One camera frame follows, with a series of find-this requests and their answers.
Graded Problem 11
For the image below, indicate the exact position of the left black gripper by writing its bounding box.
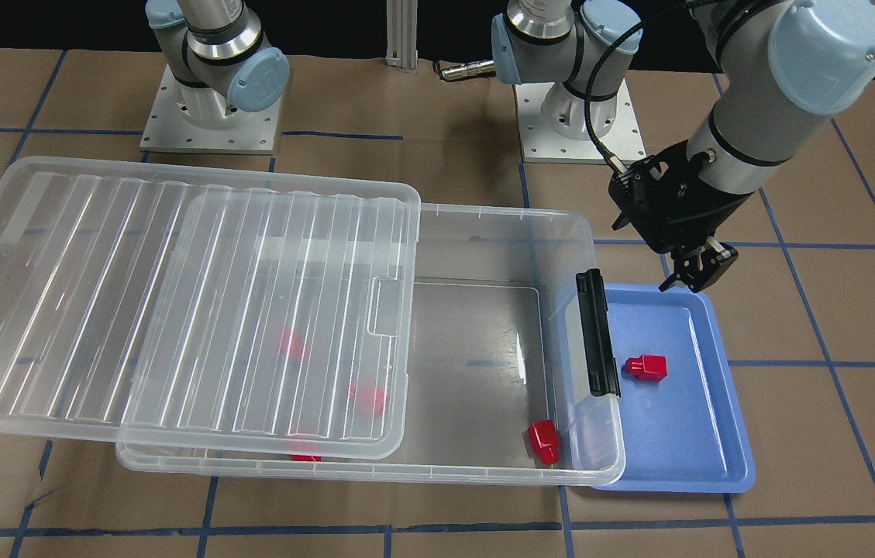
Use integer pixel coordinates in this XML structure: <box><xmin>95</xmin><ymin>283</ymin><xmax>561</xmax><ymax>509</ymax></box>
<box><xmin>608</xmin><ymin>140</ymin><xmax>750</xmax><ymax>292</ymax></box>

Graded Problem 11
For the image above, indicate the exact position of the red block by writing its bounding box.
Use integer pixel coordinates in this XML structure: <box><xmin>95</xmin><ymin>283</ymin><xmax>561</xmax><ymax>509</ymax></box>
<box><xmin>622</xmin><ymin>353</ymin><xmax>670</xmax><ymax>384</ymax></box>
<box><xmin>526</xmin><ymin>418</ymin><xmax>560</xmax><ymax>466</ymax></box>
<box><xmin>279</xmin><ymin>326</ymin><xmax>308</xmax><ymax>363</ymax></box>
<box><xmin>347</xmin><ymin>382</ymin><xmax>388</xmax><ymax>416</ymax></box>

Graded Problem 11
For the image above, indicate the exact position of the clear plastic box lid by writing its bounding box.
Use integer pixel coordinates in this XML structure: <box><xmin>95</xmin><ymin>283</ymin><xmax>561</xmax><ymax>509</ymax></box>
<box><xmin>0</xmin><ymin>157</ymin><xmax>422</xmax><ymax>460</ymax></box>

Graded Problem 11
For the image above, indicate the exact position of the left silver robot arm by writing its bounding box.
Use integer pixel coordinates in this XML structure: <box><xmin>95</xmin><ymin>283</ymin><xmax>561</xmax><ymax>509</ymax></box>
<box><xmin>491</xmin><ymin>1</ymin><xmax>875</xmax><ymax>292</ymax></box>

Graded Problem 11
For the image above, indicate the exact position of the blue plastic tray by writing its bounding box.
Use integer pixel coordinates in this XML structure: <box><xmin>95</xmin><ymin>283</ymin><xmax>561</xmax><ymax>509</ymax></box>
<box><xmin>606</xmin><ymin>284</ymin><xmax>756</xmax><ymax>494</ymax></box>

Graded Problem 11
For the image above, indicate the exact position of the clear plastic storage box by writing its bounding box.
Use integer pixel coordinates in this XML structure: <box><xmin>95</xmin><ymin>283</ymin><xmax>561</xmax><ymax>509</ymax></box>
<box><xmin>117</xmin><ymin>204</ymin><xmax>626</xmax><ymax>485</ymax></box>

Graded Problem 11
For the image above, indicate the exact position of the red block front edge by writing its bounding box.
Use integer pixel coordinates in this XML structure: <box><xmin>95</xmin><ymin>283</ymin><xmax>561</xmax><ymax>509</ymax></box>
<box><xmin>288</xmin><ymin>440</ymin><xmax>322</xmax><ymax>463</ymax></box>

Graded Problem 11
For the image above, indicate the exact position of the black box latch handle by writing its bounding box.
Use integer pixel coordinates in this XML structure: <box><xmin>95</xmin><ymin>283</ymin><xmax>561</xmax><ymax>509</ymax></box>
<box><xmin>575</xmin><ymin>268</ymin><xmax>622</xmax><ymax>397</ymax></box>

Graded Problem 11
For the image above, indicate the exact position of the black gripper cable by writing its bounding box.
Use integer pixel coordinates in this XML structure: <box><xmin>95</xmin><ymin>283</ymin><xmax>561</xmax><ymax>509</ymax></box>
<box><xmin>583</xmin><ymin>0</ymin><xmax>725</xmax><ymax>175</ymax></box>

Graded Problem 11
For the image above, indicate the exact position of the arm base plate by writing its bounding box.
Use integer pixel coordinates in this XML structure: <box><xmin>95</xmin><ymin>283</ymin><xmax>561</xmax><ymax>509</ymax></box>
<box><xmin>514</xmin><ymin>79</ymin><xmax>646</xmax><ymax>164</ymax></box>
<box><xmin>140</xmin><ymin>67</ymin><xmax>284</xmax><ymax>155</ymax></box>

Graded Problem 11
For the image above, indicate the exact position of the metal cable connector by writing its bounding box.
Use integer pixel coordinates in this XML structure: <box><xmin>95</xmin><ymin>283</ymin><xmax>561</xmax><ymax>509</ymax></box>
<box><xmin>434</xmin><ymin>60</ymin><xmax>496</xmax><ymax>84</ymax></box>

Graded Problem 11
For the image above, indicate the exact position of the aluminium frame post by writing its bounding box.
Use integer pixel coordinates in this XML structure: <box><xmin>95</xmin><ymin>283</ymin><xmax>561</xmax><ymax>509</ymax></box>
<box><xmin>384</xmin><ymin>0</ymin><xmax>419</xmax><ymax>73</ymax></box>

